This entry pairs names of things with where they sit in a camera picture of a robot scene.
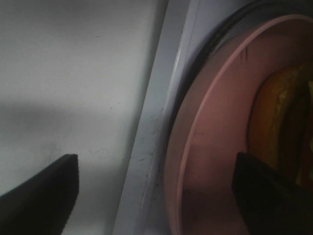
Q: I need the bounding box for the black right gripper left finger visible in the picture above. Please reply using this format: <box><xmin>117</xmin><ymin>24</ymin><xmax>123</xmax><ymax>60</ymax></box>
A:
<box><xmin>0</xmin><ymin>154</ymin><xmax>79</xmax><ymax>235</ymax></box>

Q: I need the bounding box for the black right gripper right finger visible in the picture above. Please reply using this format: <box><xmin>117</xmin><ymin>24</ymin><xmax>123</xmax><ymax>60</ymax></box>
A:
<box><xmin>232</xmin><ymin>152</ymin><xmax>313</xmax><ymax>235</ymax></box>

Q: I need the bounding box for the pink round plate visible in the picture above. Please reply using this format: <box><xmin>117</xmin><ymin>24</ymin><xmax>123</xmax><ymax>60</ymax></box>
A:
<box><xmin>164</xmin><ymin>14</ymin><xmax>313</xmax><ymax>235</ymax></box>

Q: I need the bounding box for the burger with lettuce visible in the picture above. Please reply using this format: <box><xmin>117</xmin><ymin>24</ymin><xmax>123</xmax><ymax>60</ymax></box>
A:
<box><xmin>247</xmin><ymin>61</ymin><xmax>313</xmax><ymax>191</ymax></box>

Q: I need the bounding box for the white microwave oven body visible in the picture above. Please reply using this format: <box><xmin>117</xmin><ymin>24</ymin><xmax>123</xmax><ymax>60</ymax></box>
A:
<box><xmin>112</xmin><ymin>0</ymin><xmax>313</xmax><ymax>235</ymax></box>

